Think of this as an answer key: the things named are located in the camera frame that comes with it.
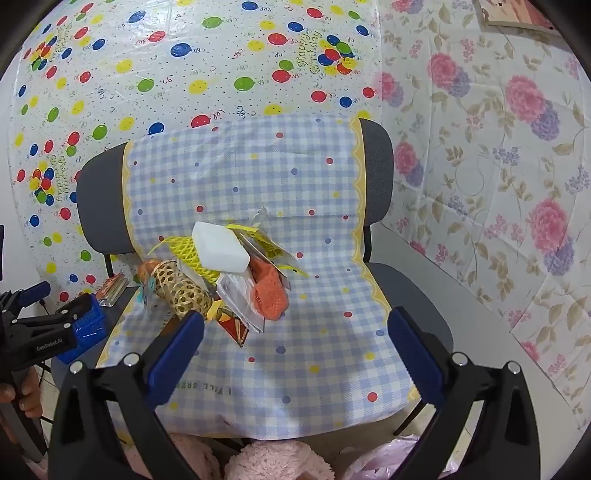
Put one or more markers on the blue checkered dotted cloth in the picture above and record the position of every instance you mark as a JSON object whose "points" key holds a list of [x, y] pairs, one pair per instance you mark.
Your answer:
{"points": [[286, 194]]}

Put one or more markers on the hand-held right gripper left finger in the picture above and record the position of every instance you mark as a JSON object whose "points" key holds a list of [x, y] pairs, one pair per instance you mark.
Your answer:
{"points": [[178, 357]]}

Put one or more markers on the person's left hand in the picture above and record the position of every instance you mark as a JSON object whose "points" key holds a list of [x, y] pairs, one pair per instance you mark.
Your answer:
{"points": [[30, 397]]}

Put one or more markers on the pale printed wrapper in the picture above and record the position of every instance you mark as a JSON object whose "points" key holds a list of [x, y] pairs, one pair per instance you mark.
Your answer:
{"points": [[147, 297]]}

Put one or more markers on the yellow printed packet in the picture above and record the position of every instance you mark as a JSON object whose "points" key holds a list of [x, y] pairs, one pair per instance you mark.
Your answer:
{"points": [[268, 242]]}

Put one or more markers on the blue plastic basket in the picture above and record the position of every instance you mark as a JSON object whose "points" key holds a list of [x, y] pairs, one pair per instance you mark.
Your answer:
{"points": [[90, 330]]}

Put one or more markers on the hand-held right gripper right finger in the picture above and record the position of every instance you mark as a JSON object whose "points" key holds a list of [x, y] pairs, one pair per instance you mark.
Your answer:
{"points": [[415, 355]]}

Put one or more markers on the woven bamboo tube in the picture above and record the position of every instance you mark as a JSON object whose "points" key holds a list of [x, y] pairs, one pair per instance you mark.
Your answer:
{"points": [[178, 288]]}

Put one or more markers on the picture frame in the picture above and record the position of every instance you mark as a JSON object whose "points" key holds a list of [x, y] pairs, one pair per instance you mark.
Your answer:
{"points": [[512, 11]]}

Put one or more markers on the yellow foam net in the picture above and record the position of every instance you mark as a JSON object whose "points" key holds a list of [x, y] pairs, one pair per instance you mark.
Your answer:
{"points": [[184, 252]]}

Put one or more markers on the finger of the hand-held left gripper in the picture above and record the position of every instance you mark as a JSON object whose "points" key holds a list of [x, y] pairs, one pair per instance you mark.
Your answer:
{"points": [[69, 314], [39, 290]]}

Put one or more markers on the red printed packet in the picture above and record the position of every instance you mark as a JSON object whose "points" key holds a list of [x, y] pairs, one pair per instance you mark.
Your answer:
{"points": [[233, 328]]}

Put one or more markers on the clear plastic wrapper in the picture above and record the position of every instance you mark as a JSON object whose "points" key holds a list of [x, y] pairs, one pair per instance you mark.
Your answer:
{"points": [[238, 295]]}

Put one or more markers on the orange knitted cloth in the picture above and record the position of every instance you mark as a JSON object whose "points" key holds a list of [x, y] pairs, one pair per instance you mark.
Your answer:
{"points": [[270, 295]]}

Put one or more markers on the pink fluffy clothing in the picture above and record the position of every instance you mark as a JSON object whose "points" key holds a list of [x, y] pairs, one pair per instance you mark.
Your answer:
{"points": [[272, 464]]}

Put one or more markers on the floral wall cloth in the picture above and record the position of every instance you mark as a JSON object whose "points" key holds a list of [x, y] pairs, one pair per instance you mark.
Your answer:
{"points": [[485, 161]]}

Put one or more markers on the balloon printed wall cloth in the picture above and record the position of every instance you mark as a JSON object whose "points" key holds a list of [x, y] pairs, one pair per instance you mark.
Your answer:
{"points": [[184, 92]]}

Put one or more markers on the trash bin with pink bag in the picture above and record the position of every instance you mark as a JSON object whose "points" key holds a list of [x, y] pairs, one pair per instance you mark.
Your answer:
{"points": [[383, 461]]}

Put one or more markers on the orange plastic wrapper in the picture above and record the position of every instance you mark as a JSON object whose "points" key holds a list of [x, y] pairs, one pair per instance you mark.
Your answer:
{"points": [[147, 272]]}

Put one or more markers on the grey chair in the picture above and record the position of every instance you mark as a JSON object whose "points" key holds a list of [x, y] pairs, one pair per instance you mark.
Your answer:
{"points": [[99, 207]]}

